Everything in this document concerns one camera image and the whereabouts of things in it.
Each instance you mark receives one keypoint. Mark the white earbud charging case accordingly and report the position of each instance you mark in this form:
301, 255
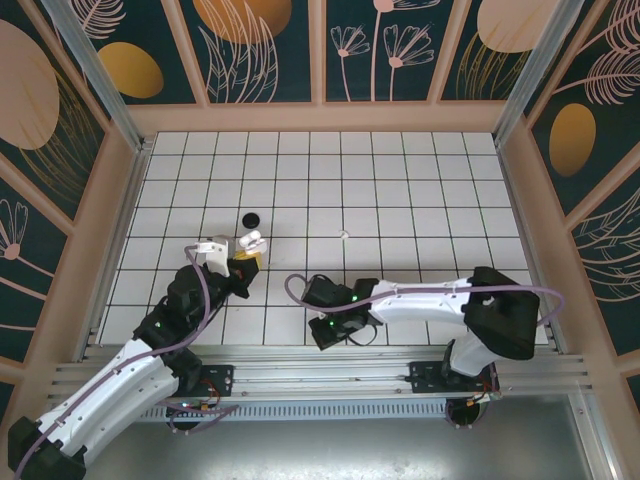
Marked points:
258, 245

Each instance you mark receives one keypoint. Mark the black round disc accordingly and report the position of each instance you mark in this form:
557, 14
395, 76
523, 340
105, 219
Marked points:
251, 220

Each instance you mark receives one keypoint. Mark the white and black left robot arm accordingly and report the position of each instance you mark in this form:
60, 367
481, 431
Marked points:
110, 395

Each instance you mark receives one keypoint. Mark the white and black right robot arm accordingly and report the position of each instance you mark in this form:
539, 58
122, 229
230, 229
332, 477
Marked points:
425, 300

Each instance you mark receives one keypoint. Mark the grey metal sheet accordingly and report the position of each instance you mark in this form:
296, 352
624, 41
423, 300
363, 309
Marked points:
325, 450

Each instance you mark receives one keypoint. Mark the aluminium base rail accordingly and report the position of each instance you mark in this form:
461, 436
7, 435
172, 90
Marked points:
325, 372

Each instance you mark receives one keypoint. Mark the aluminium side rail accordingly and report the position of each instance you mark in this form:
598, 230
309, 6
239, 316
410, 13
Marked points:
116, 250
528, 250

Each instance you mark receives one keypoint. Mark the aluminium corner post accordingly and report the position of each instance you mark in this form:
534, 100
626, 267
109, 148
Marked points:
95, 75
532, 75

